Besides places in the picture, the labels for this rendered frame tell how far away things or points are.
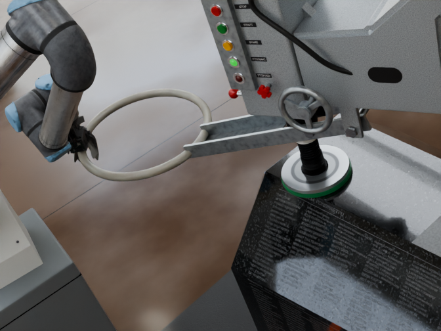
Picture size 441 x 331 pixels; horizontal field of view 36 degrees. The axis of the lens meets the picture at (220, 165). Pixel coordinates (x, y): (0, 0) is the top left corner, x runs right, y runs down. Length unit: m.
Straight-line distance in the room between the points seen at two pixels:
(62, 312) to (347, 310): 0.91
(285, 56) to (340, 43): 0.16
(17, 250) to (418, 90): 1.29
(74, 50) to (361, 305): 1.03
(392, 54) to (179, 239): 2.00
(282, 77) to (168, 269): 1.68
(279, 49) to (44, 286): 1.05
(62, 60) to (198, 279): 1.66
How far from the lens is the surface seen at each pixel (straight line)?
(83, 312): 2.35
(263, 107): 1.90
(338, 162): 2.13
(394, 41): 1.62
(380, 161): 2.14
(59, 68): 1.77
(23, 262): 2.26
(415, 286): 1.88
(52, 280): 2.23
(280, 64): 1.77
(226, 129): 2.28
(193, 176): 3.73
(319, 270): 2.06
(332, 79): 1.75
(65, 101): 1.91
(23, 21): 1.79
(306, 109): 1.75
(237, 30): 1.76
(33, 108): 2.29
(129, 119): 4.44
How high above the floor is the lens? 2.23
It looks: 37 degrees down
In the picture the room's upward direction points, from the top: 21 degrees counter-clockwise
